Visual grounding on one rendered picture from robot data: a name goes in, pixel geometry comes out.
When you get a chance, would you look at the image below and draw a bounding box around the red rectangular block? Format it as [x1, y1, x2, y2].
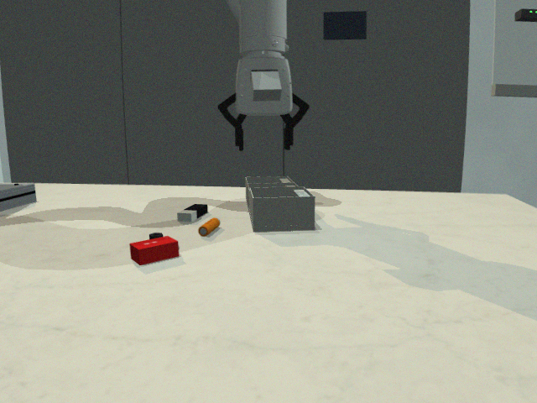
[130, 236, 180, 265]

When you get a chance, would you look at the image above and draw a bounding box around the grey rack of bins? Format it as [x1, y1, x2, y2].
[245, 176, 315, 232]

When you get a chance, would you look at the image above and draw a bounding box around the orange cylinder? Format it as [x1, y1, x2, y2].
[198, 217, 221, 237]

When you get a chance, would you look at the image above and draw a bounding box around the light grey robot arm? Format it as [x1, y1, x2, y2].
[226, 0, 289, 102]

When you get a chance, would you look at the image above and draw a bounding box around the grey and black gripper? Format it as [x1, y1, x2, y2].
[218, 54, 310, 151]

